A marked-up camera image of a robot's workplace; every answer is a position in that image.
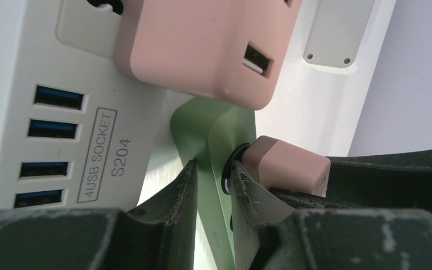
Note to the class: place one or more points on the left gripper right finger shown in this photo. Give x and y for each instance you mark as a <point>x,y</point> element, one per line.
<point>270,234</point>

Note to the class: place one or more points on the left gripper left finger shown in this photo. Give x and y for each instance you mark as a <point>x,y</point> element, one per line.
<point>158,234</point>

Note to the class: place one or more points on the green power strip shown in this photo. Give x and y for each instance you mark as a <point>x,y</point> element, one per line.
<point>208,131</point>

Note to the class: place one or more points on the white power strip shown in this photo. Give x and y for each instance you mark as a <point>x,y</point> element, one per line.
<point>74,131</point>
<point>336,35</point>

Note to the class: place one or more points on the pink plug adapter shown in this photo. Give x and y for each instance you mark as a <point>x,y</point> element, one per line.
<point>274,163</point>
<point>231,51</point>

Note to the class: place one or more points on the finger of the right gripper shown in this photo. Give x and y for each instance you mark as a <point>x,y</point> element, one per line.
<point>378,181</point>

